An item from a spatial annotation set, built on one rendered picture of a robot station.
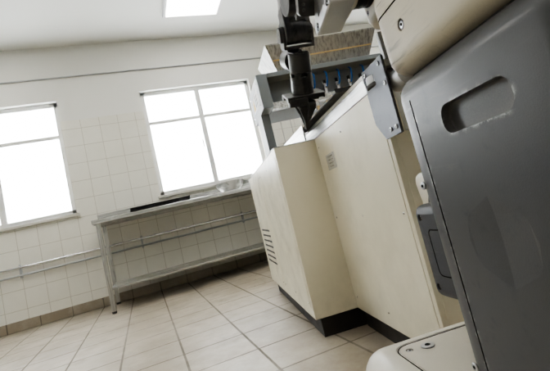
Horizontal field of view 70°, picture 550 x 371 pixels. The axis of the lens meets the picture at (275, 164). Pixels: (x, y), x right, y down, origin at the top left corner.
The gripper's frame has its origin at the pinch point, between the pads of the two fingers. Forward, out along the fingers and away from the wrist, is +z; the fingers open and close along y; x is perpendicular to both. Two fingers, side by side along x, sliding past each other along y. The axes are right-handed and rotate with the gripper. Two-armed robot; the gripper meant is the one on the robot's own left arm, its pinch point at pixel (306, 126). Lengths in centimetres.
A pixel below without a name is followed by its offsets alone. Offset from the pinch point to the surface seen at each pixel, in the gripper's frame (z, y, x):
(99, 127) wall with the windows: 63, 137, -379
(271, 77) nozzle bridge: -3, -8, -77
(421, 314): 55, -21, 20
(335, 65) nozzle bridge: -4, -39, -77
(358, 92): -3.4, -22.0, -13.8
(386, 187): 22.3, -21.2, 3.3
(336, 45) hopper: -12, -45, -86
